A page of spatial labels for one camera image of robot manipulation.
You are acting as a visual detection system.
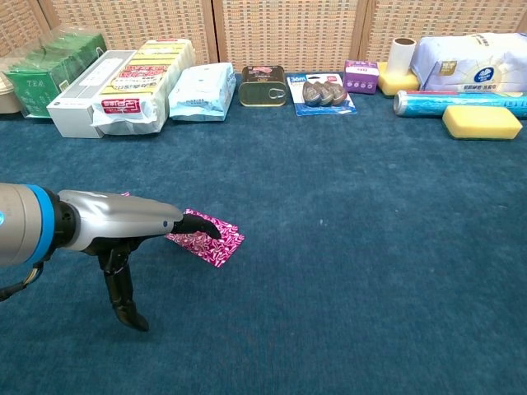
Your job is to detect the blue correction tape blister pack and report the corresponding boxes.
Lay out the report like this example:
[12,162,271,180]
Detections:
[287,72,358,118]

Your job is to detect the light blue wet wipes pack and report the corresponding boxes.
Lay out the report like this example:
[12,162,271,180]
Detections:
[167,62,236,123]

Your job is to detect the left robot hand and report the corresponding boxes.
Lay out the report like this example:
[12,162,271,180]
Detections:
[55,188,222,332]

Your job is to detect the white power strip box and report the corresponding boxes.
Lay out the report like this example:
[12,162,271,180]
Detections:
[46,49,139,139]

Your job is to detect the woven bamboo folding screen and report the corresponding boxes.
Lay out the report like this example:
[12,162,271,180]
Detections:
[0,0,527,75]

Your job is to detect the small purple box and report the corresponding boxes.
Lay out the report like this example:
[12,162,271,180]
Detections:
[342,59,380,95]

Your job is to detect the pink patterned cloth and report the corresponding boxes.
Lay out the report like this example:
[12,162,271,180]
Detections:
[164,208,245,268]

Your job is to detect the white tissue pack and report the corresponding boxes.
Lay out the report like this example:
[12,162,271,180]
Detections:
[409,32,527,93]

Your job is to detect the beige lidded lunch box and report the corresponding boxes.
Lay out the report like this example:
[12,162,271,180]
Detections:
[0,73,24,115]

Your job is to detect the blue felt table cover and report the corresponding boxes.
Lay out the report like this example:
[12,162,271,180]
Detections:
[0,73,527,395]

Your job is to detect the blue cling wrap roll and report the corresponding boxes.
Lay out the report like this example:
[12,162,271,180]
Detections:
[393,90,527,119]

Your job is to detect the yellow sponge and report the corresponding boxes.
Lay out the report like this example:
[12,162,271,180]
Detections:
[441,105,524,142]
[377,61,421,98]

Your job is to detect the yellow sponge multipack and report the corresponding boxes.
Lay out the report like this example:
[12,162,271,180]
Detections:
[90,38,197,137]

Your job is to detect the clear box of green teabags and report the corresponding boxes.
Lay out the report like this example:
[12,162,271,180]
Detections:
[2,30,109,119]

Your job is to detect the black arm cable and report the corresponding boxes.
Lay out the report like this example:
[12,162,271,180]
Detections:
[0,261,45,302]

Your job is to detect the black and gold meat tin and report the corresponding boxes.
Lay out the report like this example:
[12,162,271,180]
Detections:
[238,64,288,109]

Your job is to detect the white paper roll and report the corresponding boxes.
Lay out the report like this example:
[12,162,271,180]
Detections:
[389,37,417,78]

